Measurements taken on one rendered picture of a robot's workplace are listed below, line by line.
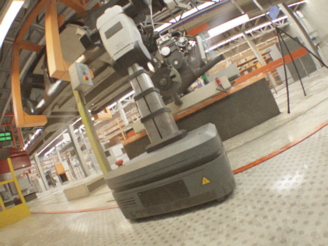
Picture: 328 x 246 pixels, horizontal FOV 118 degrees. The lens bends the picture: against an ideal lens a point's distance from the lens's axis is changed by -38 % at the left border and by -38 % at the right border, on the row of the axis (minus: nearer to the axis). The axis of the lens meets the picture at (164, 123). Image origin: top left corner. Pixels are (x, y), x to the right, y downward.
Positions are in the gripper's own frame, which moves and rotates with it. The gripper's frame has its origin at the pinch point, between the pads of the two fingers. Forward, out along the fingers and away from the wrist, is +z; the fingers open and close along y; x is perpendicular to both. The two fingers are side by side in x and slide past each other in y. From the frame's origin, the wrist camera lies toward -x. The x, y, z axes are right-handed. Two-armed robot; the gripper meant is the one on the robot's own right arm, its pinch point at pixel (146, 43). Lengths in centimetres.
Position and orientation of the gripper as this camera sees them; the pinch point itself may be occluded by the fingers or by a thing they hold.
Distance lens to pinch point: 164.9
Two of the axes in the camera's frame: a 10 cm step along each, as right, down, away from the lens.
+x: -7.4, 5.8, -3.5
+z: -3.2, 1.7, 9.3
